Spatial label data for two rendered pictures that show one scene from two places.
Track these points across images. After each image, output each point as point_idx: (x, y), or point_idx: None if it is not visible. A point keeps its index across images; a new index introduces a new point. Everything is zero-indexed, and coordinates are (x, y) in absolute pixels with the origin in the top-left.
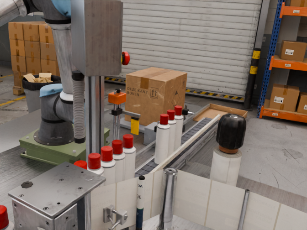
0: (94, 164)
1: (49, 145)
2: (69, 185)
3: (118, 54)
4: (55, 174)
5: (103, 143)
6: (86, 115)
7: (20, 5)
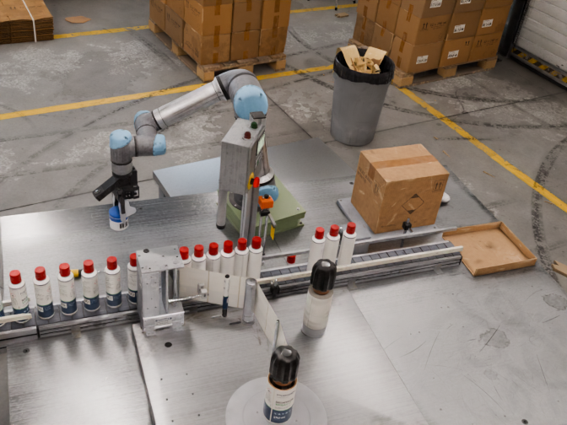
0: (211, 251)
1: (234, 207)
2: (163, 261)
3: (244, 181)
4: (164, 250)
5: (254, 232)
6: (242, 205)
7: (221, 95)
